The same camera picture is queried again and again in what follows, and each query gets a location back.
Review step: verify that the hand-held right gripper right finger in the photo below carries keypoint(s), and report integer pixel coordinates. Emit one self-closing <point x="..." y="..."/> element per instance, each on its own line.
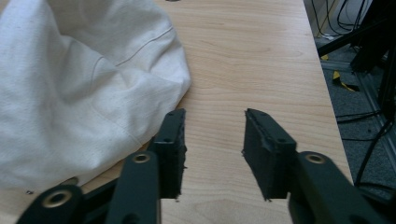
<point x="267" y="152"/>

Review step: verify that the white cloth bag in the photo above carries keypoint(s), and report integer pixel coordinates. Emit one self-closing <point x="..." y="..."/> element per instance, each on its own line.
<point x="77" y="93"/>

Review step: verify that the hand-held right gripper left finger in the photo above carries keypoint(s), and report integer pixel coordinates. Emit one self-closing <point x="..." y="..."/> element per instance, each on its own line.
<point x="170" y="149"/>

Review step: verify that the black metal stand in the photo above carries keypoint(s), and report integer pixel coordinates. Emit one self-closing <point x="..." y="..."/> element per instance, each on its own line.
<point x="370" y="40"/>

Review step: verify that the yellow and black tape piece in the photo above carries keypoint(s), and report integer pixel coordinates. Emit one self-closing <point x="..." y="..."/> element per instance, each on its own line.
<point x="342" y="81"/>

